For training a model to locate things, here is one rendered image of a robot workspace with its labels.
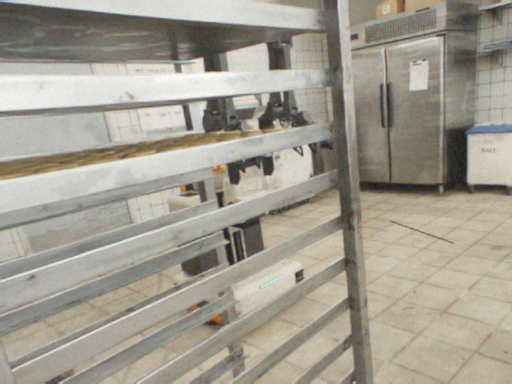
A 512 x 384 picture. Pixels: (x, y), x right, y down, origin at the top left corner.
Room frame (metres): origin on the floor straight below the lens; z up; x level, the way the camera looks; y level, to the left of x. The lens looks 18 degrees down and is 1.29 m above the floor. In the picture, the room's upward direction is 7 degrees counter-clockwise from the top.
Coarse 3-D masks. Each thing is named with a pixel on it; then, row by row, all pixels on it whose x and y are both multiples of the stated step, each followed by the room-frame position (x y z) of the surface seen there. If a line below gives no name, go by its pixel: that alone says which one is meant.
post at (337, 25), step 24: (336, 0) 0.80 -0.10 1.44; (336, 24) 0.80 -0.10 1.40; (336, 48) 0.80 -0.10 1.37; (336, 72) 0.80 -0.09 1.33; (336, 96) 0.80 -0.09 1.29; (336, 120) 0.81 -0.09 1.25; (336, 144) 0.81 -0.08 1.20; (360, 216) 0.81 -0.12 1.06; (360, 240) 0.81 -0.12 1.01; (360, 264) 0.80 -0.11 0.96; (360, 288) 0.80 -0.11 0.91; (360, 312) 0.79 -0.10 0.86; (360, 336) 0.80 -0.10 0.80; (360, 360) 0.80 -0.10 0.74
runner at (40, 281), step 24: (288, 192) 0.70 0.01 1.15; (312, 192) 0.75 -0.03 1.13; (216, 216) 0.59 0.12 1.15; (240, 216) 0.62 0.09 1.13; (120, 240) 0.48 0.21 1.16; (144, 240) 0.50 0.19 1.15; (168, 240) 0.53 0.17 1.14; (48, 264) 0.42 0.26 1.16; (72, 264) 0.44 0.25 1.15; (96, 264) 0.46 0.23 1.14; (120, 264) 0.48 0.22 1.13; (0, 288) 0.39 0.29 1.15; (24, 288) 0.40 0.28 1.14; (48, 288) 0.42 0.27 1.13
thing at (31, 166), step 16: (128, 144) 0.88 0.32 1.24; (144, 144) 0.84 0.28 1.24; (160, 144) 0.79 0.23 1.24; (176, 144) 0.75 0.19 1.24; (192, 144) 0.71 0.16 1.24; (16, 160) 0.75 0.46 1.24; (32, 160) 0.71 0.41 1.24; (48, 160) 0.67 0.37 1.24; (64, 160) 0.64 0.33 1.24; (80, 160) 0.62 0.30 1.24; (96, 160) 0.59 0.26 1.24; (112, 160) 0.57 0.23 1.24; (0, 176) 0.50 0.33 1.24; (16, 176) 0.48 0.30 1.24
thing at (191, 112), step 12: (180, 72) 1.10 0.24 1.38; (192, 72) 1.11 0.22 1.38; (192, 108) 1.10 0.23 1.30; (192, 120) 1.09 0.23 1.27; (204, 180) 1.09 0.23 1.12; (204, 192) 1.09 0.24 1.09; (216, 252) 1.09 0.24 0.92; (216, 264) 1.10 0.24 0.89; (228, 288) 1.10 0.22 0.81; (228, 312) 1.09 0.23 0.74; (228, 348) 1.11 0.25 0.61; (240, 372) 1.10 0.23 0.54
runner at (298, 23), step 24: (0, 0) 0.45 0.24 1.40; (24, 0) 0.46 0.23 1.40; (48, 0) 0.48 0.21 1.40; (72, 0) 0.49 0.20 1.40; (96, 0) 0.51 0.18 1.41; (120, 0) 0.53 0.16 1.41; (144, 0) 0.56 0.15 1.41; (168, 0) 0.58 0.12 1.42; (192, 0) 0.61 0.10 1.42; (216, 0) 0.64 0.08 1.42; (240, 0) 0.67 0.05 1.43; (192, 24) 0.63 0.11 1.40; (216, 24) 0.65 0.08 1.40; (240, 24) 0.67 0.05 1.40; (264, 24) 0.70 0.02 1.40; (288, 24) 0.74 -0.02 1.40; (312, 24) 0.79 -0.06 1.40
